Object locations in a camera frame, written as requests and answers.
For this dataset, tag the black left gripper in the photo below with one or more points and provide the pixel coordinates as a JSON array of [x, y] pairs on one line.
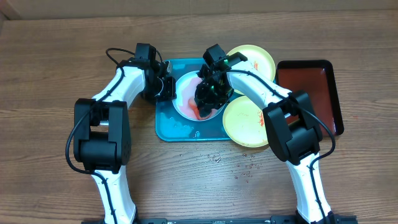
[[170, 81]]

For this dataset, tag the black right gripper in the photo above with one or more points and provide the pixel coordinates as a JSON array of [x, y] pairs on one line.
[[208, 101]]

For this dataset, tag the light blue plate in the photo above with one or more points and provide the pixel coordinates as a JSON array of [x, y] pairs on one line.
[[185, 89]]

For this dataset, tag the pink cleaning sponge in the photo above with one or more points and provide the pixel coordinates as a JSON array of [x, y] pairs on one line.
[[193, 107]]

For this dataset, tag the yellow plate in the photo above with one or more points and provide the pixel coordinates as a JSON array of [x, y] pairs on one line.
[[244, 123], [260, 58]]

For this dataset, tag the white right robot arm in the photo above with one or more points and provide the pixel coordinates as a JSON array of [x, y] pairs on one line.
[[293, 131]]

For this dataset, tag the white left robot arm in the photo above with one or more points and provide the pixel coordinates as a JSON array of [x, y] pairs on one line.
[[101, 136]]

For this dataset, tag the teal plastic tray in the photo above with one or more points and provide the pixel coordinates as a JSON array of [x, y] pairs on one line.
[[171, 126]]

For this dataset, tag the black tray with red liquid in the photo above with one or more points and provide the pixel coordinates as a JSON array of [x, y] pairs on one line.
[[317, 79]]

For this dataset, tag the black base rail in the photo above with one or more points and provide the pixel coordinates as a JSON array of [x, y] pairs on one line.
[[275, 219]]

